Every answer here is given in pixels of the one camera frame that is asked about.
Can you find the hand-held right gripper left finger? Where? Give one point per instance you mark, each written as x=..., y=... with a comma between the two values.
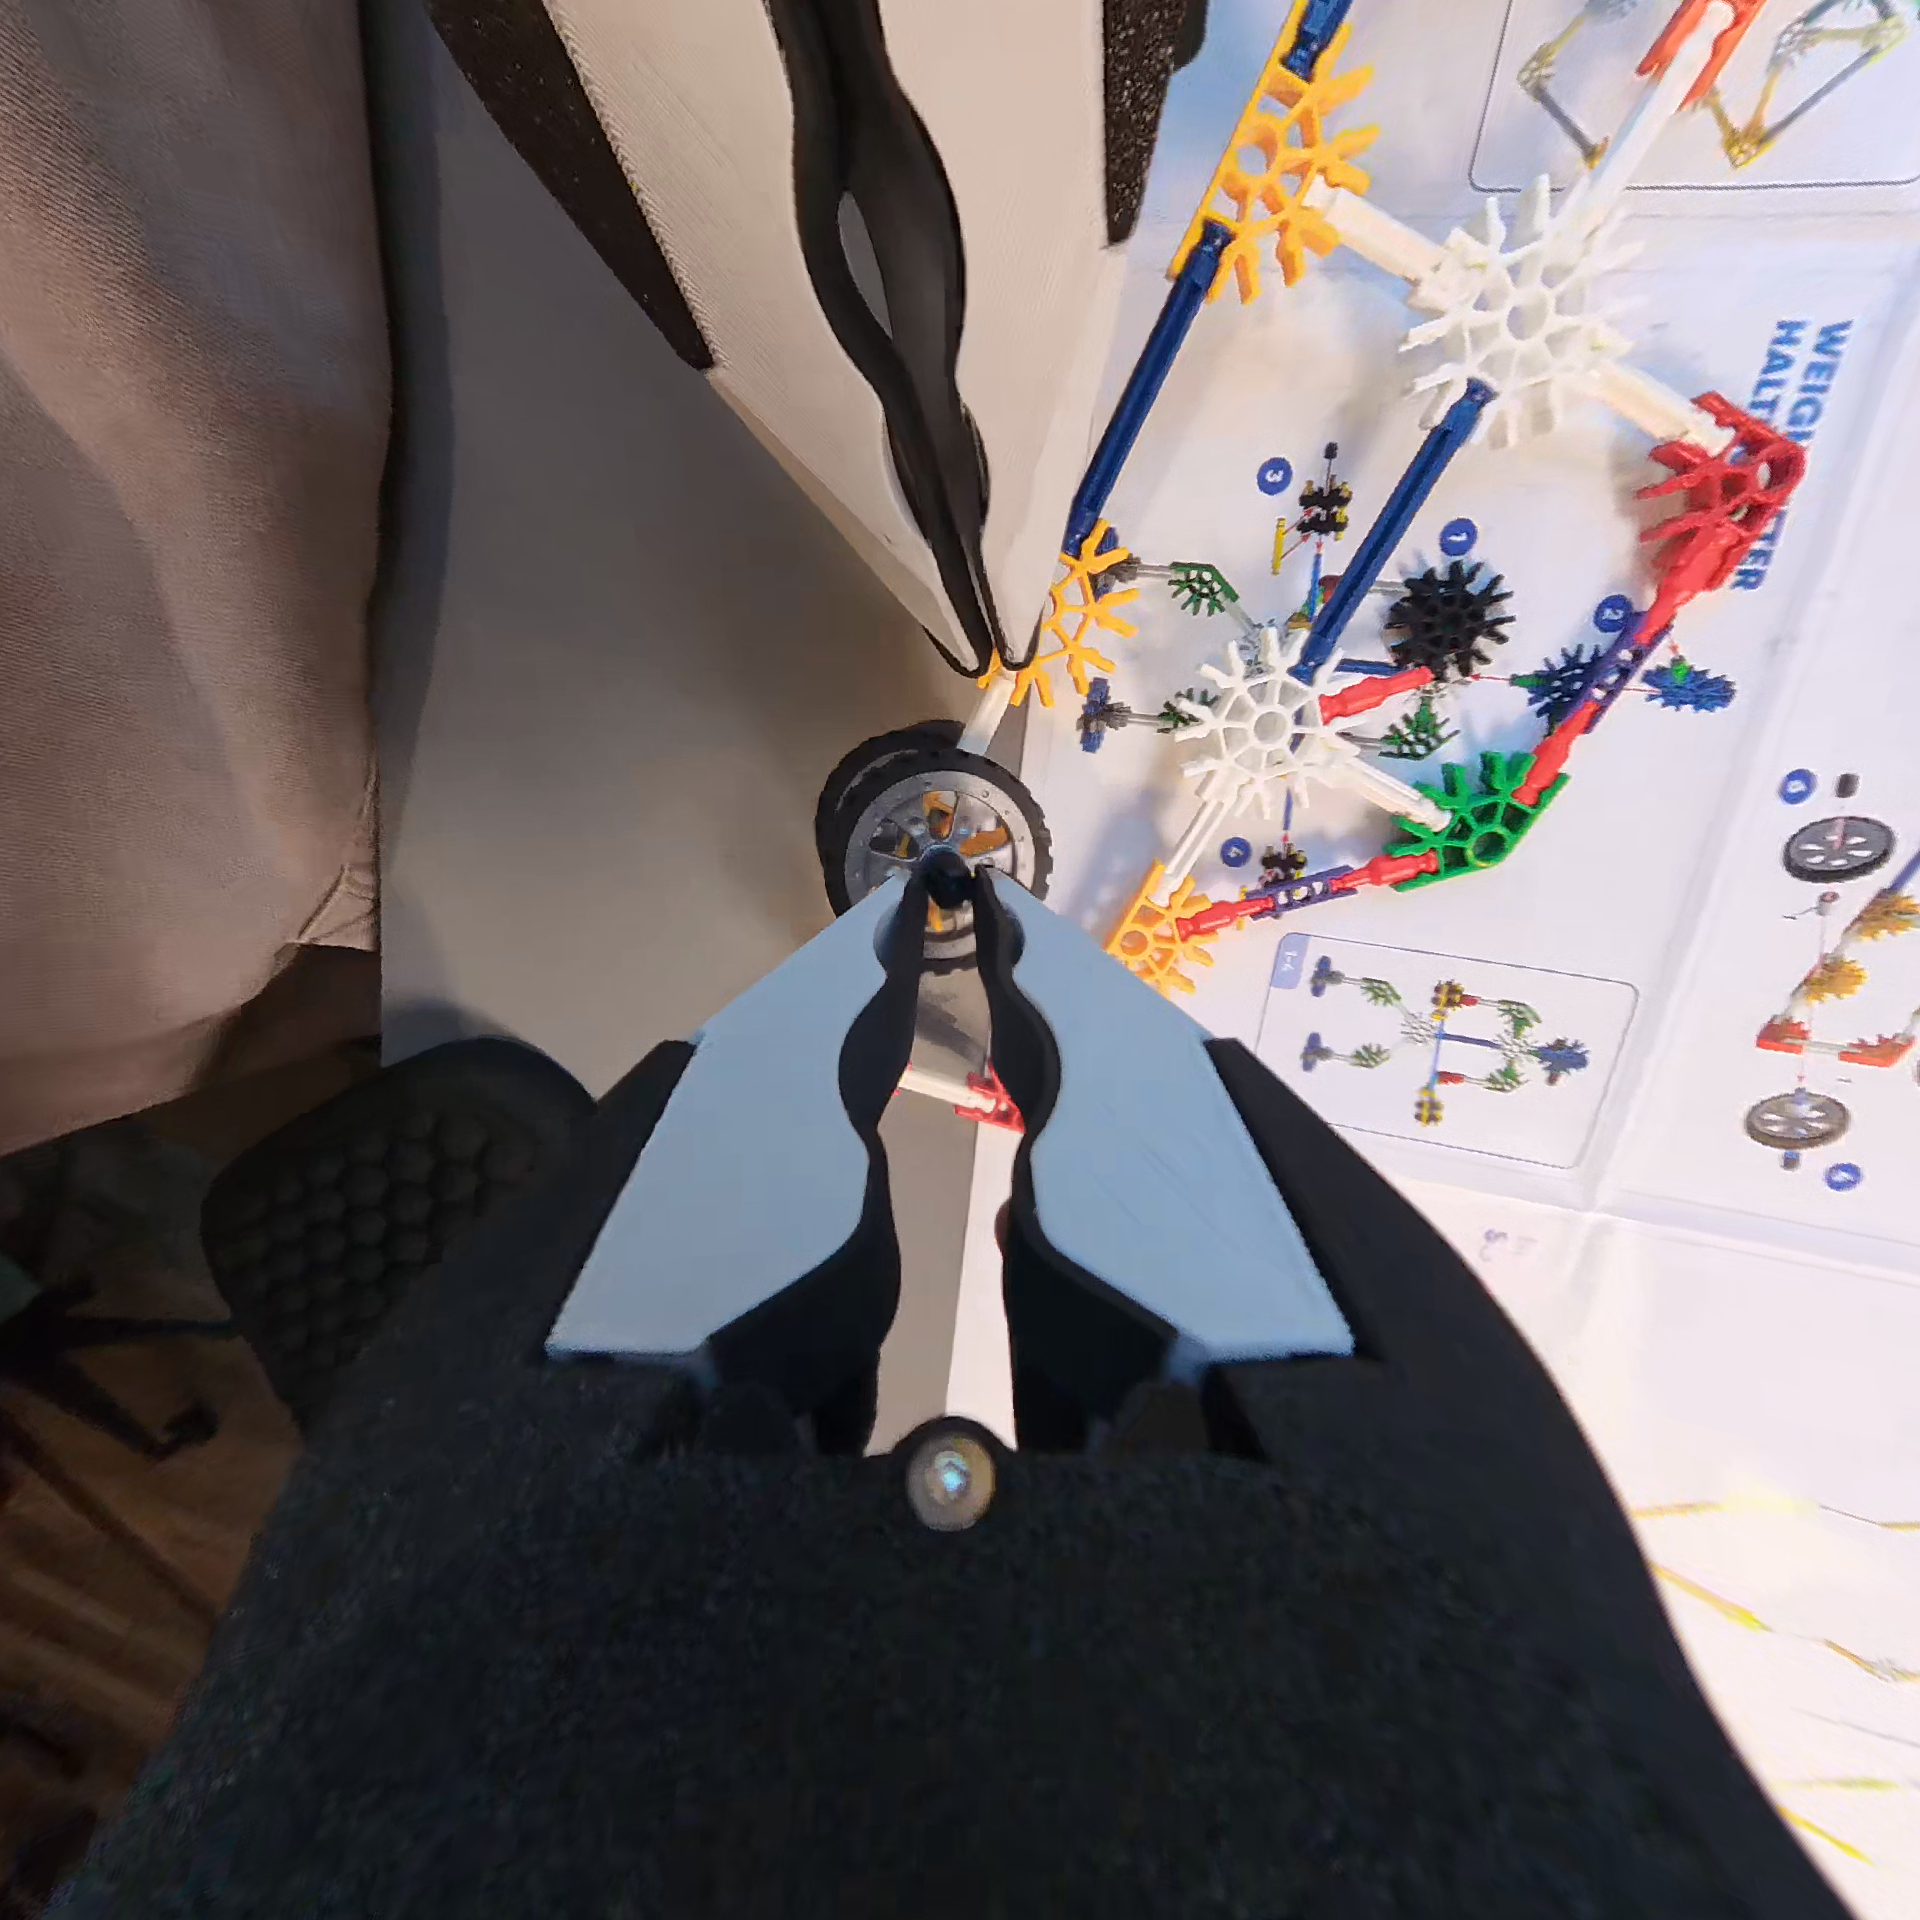
x=721, y=1203

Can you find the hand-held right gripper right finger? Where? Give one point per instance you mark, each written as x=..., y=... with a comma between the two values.
x=1186, y=1203

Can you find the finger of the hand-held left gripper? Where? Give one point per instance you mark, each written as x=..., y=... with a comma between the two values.
x=1036, y=182
x=750, y=210

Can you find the black toy wheel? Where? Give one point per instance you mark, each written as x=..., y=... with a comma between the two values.
x=857, y=807

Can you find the colourful rod and connector model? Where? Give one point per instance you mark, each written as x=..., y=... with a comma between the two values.
x=1532, y=285

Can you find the white instruction sheet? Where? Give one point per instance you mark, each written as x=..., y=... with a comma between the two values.
x=1681, y=990

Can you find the black snowflake connector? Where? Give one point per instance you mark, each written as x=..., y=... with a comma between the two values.
x=1449, y=624

